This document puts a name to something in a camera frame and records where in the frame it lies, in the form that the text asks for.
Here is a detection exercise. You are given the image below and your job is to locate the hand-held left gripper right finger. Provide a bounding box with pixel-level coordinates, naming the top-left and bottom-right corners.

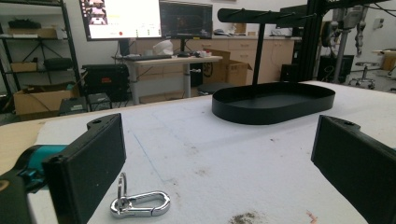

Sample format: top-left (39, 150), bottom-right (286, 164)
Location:
top-left (311, 115), bottom-right (396, 224)

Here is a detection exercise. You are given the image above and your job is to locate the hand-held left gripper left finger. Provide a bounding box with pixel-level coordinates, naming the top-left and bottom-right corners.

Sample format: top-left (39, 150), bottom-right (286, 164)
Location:
top-left (42, 113), bottom-right (127, 224)

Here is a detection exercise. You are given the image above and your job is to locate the silver carabiner keychain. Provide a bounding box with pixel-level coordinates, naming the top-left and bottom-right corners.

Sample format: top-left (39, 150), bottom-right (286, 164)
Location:
top-left (109, 172), bottom-right (172, 219)

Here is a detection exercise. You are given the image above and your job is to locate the small black equipment box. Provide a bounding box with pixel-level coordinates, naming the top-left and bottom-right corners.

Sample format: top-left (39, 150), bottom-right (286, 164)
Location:
top-left (58, 96), bottom-right (89, 117)
top-left (86, 91), bottom-right (113, 112)

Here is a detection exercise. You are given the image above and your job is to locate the large plain cardboard box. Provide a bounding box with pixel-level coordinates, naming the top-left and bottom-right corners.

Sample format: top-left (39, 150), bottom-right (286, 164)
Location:
top-left (12, 83), bottom-right (80, 121)

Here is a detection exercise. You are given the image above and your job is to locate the large black equipment case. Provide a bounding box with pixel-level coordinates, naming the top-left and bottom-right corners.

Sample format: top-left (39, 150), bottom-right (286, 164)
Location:
top-left (81, 63), bottom-right (131, 103)

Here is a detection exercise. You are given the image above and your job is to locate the metal stool with wheels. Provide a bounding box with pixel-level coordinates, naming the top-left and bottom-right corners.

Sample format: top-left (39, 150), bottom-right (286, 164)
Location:
top-left (347, 61), bottom-right (380, 91)

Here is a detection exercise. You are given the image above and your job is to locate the black hook stand with tray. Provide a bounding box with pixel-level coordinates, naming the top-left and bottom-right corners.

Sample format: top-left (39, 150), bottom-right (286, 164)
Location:
top-left (211, 7), bottom-right (336, 126)

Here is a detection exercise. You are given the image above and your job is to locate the black soft bag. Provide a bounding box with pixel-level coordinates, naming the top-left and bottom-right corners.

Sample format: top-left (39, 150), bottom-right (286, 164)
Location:
top-left (43, 57), bottom-right (75, 72)

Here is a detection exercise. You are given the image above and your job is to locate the small cardboard box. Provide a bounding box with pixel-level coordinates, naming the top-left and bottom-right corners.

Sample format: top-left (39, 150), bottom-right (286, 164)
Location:
top-left (10, 62), bottom-right (38, 74)

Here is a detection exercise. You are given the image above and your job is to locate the grey robot on stand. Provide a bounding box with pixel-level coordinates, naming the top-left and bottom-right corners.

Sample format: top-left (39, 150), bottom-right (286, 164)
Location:
top-left (321, 5), bottom-right (370, 84)

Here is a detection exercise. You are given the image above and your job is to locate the black keyboard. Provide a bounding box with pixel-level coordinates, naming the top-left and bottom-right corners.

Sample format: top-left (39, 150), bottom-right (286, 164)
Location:
top-left (122, 54), bottom-right (173, 62)

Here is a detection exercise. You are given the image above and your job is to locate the black metal shelf rack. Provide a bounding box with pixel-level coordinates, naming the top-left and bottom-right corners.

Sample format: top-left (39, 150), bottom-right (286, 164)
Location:
top-left (0, 0), bottom-right (82, 98)

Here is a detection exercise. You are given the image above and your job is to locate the white table mat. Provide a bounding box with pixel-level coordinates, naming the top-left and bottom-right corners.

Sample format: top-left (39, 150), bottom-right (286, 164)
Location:
top-left (27, 80), bottom-right (396, 224)

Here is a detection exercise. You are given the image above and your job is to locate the wooden cabinet row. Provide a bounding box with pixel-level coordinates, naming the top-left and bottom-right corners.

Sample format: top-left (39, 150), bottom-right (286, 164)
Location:
top-left (135, 36), bottom-right (296, 86)

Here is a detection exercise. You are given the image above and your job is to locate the light wooden desk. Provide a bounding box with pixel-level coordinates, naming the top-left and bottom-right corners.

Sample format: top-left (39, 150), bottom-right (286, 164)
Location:
top-left (112, 54), bottom-right (224, 105)

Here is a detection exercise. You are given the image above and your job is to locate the flat cardboard box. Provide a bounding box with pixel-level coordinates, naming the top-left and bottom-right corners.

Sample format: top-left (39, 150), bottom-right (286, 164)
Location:
top-left (7, 27), bottom-right (59, 39)

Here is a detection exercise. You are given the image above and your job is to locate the white crumpled bag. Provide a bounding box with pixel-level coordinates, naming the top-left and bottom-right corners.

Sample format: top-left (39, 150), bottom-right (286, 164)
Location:
top-left (152, 39), bottom-right (175, 57)

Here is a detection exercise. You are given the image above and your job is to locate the lit computer monitor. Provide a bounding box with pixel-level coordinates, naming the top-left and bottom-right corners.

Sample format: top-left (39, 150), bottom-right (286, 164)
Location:
top-left (78, 0), bottom-right (163, 42)

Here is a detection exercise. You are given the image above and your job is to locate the open cardboard box with print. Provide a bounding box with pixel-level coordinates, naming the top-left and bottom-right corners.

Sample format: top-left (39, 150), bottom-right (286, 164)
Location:
top-left (203, 49), bottom-right (253, 87)

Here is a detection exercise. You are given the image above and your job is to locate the dark computer monitor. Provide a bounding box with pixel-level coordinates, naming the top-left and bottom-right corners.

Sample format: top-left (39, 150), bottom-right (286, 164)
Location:
top-left (159, 0), bottom-right (214, 40)

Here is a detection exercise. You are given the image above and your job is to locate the black aluminium frame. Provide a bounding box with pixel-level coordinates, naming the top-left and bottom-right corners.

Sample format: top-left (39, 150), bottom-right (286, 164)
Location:
top-left (279, 0), bottom-right (396, 83)

